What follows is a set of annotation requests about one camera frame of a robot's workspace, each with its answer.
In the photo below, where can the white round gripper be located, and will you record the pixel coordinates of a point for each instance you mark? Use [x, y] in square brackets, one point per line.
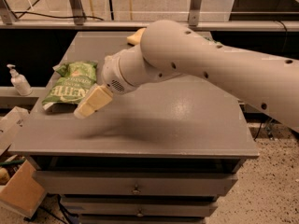
[109, 75]

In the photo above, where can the green Kettle chip bag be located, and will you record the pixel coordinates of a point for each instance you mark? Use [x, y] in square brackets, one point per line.
[75, 80]

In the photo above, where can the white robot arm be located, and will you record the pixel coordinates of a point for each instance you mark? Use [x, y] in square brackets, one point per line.
[167, 49]

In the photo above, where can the crumpled green chip bag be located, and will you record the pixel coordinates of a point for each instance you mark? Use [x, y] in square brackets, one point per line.
[212, 40]

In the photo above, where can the yellow sponge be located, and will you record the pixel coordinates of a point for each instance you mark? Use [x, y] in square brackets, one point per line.
[136, 37]

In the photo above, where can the white pump bottle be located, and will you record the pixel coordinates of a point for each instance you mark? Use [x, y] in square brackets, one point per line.
[19, 81]

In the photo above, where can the cardboard box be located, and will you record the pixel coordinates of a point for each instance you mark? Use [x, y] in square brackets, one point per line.
[19, 192]

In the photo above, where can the metal railing frame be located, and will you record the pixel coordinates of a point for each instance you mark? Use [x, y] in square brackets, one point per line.
[200, 15]

